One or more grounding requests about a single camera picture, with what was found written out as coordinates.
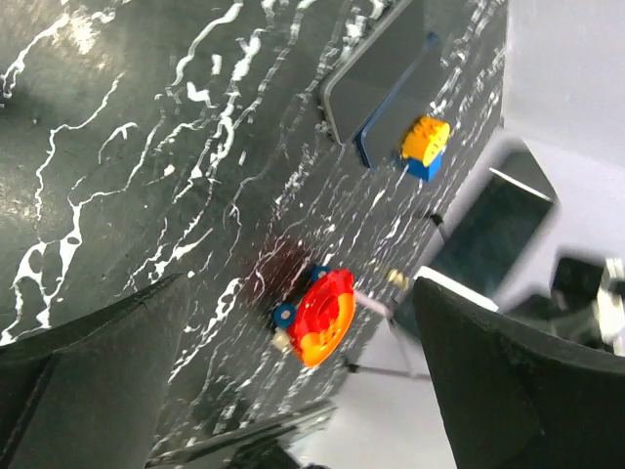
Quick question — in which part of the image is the blue cube toy block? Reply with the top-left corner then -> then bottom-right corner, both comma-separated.
406,152 -> 442,182

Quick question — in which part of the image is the lilac tripod stand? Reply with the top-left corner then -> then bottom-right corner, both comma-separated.
343,290 -> 432,382

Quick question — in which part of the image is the cream small toy piece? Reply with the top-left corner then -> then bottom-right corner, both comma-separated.
387,269 -> 411,290

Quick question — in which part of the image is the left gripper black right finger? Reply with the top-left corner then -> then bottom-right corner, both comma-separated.
412,277 -> 624,468

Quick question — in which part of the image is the red orange oval tray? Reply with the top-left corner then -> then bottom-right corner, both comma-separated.
272,266 -> 356,368

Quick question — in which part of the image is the smartphone with black screen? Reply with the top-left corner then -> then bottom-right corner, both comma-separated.
320,1 -> 426,145

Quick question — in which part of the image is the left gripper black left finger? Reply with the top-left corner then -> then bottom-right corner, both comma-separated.
1,275 -> 190,468

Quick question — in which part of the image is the yellow round toy block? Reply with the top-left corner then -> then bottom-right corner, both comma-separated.
400,115 -> 451,167

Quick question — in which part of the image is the grey phone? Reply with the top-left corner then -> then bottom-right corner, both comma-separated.
418,149 -> 558,311

